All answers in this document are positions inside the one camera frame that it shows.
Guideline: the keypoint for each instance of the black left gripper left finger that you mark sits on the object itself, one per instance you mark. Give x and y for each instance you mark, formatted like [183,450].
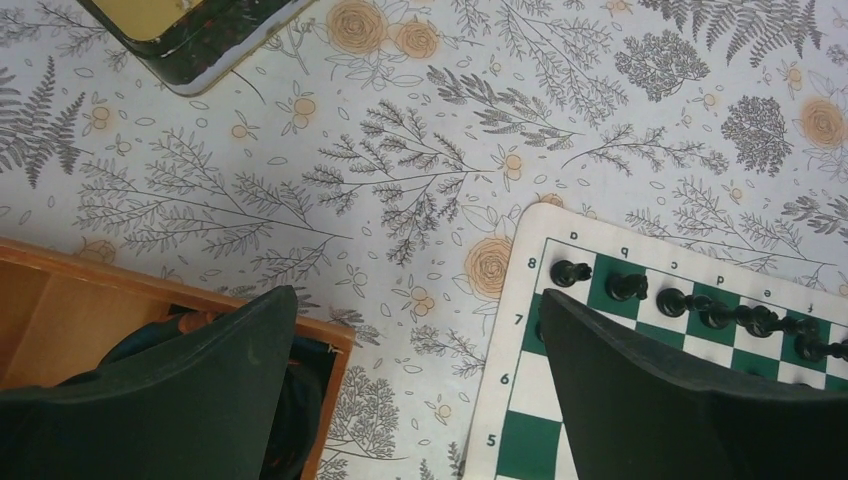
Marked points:
[198,406]

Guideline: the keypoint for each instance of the black bishop piece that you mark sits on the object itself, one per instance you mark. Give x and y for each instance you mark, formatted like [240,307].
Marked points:
[672,302]

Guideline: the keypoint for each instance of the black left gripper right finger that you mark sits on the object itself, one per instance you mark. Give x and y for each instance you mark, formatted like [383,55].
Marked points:
[636,408]

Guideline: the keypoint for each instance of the green white chess board mat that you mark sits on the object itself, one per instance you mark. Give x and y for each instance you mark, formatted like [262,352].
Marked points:
[516,431]

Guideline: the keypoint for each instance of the black pawn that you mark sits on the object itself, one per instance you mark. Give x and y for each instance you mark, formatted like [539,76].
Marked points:
[813,349]

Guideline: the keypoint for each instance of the floral tablecloth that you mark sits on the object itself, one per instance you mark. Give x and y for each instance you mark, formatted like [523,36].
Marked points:
[377,157]

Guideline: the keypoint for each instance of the black knight piece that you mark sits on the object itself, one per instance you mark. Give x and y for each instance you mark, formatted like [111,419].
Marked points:
[621,287]

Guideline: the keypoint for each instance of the black rook piece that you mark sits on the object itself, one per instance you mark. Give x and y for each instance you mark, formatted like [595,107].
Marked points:
[565,273]

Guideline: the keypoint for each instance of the gold tin left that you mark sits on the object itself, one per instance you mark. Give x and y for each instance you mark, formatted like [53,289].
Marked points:
[190,45]

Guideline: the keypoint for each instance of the black queen piece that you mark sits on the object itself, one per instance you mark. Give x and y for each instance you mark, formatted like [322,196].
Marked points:
[718,316]

